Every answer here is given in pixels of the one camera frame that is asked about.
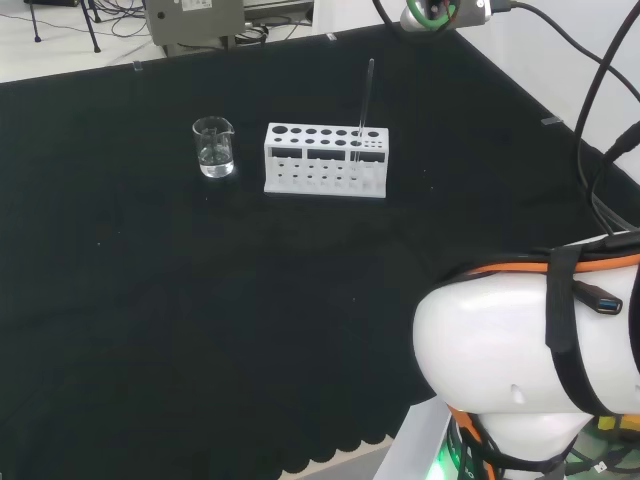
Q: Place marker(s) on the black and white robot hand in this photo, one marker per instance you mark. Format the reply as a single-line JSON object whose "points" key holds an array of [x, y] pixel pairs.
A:
{"points": [[417, 20]]}

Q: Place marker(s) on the white test tube rack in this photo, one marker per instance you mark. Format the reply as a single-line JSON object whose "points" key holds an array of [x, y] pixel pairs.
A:
{"points": [[325, 187]]}

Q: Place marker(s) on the grey equipment box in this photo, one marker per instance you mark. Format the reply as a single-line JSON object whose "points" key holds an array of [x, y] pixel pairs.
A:
{"points": [[195, 22]]}

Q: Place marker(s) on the clear glass beaker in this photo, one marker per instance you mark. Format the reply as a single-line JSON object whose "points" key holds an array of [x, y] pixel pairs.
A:
{"points": [[214, 160]]}

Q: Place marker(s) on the black tripod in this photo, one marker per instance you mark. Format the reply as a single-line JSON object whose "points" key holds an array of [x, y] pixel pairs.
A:
{"points": [[91, 25]]}

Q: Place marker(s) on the black bench cloth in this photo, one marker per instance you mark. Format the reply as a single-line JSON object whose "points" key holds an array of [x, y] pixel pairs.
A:
{"points": [[200, 300]]}

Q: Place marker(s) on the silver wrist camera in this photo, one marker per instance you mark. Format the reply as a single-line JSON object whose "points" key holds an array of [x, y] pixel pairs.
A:
{"points": [[475, 12]]}

